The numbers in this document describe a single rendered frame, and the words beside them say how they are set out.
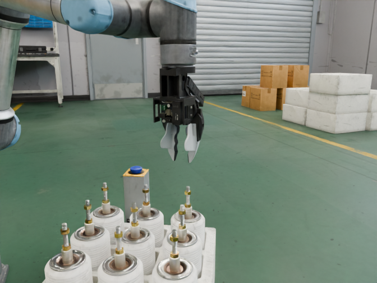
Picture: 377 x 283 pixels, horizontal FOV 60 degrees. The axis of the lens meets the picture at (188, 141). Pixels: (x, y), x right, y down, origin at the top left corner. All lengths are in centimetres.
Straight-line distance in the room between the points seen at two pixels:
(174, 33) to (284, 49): 642
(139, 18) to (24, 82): 527
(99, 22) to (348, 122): 302
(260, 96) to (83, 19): 400
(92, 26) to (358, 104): 310
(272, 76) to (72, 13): 405
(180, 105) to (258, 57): 610
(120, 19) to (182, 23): 12
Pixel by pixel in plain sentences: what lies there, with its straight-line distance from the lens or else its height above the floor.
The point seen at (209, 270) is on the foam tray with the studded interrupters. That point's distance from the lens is 85.
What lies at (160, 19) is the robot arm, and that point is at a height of 75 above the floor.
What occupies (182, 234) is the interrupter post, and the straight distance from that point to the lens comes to 82.
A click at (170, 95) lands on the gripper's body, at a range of 67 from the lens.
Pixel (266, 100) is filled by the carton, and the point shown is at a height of 15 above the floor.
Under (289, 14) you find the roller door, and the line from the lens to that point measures 713.
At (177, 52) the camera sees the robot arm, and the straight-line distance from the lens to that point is 67.
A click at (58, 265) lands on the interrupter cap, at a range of 79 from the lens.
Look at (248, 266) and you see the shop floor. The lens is 120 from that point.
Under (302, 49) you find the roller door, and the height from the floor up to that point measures 87.
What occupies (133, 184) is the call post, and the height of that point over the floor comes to 28.
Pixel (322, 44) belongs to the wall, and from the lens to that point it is 771.
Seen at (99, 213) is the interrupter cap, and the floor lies 25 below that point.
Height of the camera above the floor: 68
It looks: 14 degrees down
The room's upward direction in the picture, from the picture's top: straight up
